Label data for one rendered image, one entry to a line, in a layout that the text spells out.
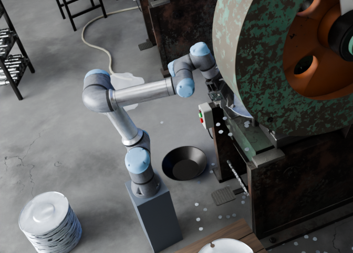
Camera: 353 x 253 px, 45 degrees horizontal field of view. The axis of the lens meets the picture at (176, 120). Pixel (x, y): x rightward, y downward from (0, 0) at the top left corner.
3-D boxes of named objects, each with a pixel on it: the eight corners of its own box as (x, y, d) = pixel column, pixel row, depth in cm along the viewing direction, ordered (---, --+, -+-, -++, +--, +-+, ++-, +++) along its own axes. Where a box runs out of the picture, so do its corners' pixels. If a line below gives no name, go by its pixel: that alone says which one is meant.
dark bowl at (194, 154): (171, 194, 270) (169, 186, 265) (158, 162, 292) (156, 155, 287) (215, 177, 273) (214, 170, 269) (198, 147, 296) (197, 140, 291)
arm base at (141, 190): (138, 203, 212) (133, 190, 205) (127, 183, 223) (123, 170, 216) (165, 190, 215) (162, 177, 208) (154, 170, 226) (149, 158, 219)
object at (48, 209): (34, 244, 229) (33, 243, 229) (10, 215, 247) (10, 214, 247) (78, 210, 242) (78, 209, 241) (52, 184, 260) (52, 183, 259)
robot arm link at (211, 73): (204, 62, 193) (219, 59, 188) (208, 71, 195) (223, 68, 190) (197, 72, 188) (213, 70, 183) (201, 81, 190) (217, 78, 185)
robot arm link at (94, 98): (75, 105, 174) (193, 78, 170) (78, 89, 182) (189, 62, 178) (85, 125, 182) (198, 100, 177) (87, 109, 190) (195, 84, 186)
